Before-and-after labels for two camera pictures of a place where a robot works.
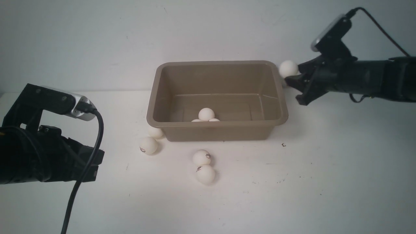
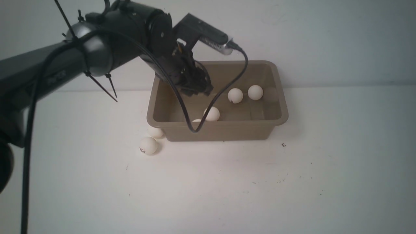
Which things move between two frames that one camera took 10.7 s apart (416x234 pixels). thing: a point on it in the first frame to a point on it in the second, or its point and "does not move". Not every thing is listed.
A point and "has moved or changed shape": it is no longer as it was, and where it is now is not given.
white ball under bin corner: (155, 133) does not move
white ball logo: (148, 145) does not move
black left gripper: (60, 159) to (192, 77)
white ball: (288, 68) to (255, 92)
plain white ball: (206, 114) has moved or changed shape
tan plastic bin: (247, 97) does not move
